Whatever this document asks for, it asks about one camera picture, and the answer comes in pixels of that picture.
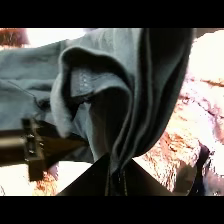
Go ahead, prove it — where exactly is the silver frame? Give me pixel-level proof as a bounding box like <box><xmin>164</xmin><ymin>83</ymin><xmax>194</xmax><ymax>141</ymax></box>
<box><xmin>0</xmin><ymin>116</ymin><xmax>91</xmax><ymax>183</ymax></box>

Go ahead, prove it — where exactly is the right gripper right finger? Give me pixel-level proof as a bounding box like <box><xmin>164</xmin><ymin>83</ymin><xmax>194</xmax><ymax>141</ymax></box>
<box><xmin>123</xmin><ymin>158</ymin><xmax>175</xmax><ymax>197</ymax></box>

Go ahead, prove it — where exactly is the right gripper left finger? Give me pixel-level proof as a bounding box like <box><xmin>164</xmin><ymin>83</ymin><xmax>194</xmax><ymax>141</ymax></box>
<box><xmin>57</xmin><ymin>153</ymin><xmax>111</xmax><ymax>197</ymax></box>

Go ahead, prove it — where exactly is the dark teal garment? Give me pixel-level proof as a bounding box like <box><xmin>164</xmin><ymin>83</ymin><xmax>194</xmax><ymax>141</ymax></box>
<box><xmin>0</xmin><ymin>27</ymin><xmax>195</xmax><ymax>175</ymax></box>

